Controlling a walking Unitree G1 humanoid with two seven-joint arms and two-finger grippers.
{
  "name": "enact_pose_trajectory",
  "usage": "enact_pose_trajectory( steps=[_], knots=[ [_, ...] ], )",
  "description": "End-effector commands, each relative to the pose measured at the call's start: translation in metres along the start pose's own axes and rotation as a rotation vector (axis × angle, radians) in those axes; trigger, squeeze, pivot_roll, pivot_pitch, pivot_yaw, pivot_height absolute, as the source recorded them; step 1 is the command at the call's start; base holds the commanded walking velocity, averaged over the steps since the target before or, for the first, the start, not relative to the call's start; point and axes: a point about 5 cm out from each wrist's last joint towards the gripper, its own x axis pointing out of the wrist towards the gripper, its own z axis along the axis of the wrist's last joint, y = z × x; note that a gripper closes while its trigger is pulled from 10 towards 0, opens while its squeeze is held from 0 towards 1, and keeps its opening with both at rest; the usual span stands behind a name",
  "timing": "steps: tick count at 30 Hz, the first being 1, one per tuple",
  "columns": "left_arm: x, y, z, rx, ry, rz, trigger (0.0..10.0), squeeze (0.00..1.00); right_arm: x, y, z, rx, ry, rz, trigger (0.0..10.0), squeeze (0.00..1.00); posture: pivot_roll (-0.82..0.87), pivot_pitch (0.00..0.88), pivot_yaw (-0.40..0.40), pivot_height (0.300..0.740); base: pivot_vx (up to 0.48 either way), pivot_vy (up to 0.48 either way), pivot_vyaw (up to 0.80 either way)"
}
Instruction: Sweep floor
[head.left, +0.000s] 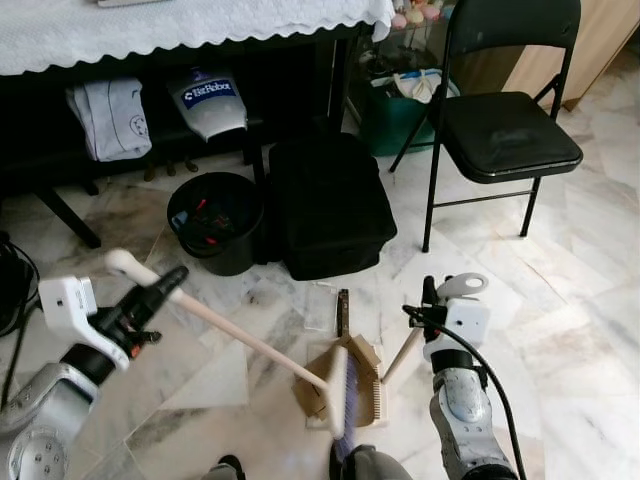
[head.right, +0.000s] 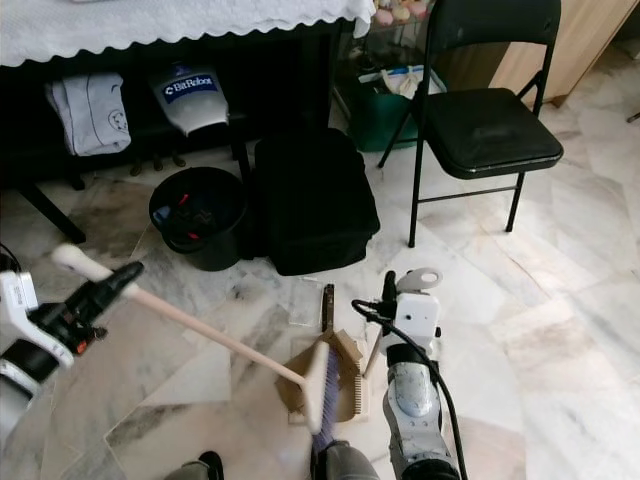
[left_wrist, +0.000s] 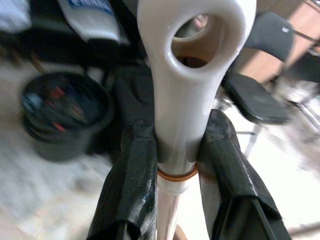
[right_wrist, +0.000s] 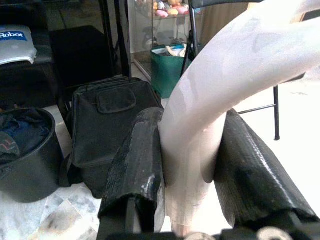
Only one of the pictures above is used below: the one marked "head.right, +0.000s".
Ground grey robot right leg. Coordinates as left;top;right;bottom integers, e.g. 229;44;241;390
319;441;382;480

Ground beige handled broom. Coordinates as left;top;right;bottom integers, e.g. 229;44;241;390
50;243;347;458

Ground white hanging cloth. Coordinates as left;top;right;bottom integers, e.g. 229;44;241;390
44;71;134;158

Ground green storage bin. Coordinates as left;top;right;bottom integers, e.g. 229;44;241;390
334;64;442;154

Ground white bag with blue print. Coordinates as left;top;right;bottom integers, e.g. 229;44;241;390
146;61;230;137

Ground brown cardboard piece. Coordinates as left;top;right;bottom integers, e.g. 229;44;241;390
279;330;364;417

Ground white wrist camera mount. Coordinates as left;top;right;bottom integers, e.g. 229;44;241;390
0;269;77;367
396;292;444;347

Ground pastel plush toys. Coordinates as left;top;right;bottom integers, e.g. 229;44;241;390
369;0;432;27

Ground black table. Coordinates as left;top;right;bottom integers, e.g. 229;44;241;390
0;24;347;245

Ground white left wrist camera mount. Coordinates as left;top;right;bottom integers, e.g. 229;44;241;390
0;269;77;367

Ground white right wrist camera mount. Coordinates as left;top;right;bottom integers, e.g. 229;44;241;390
396;292;444;347

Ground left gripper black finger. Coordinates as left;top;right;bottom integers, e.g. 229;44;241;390
98;260;147;299

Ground black rectangular case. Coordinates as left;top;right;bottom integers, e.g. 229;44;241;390
249;127;382;278

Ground grey robot left leg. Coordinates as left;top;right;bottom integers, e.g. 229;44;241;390
164;451;222;480

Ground white lace tablecloth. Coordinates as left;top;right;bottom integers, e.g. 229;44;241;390
0;0;377;70

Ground black folding chair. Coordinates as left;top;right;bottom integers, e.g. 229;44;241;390
374;0;566;249

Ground black plastic bucket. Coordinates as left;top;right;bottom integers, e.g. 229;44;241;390
148;166;250;273

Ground grey robot leg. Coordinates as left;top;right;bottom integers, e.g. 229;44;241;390
319;441;382;480
164;451;222;480

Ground beige long-handled dustpan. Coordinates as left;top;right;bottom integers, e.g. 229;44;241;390
280;266;444;424

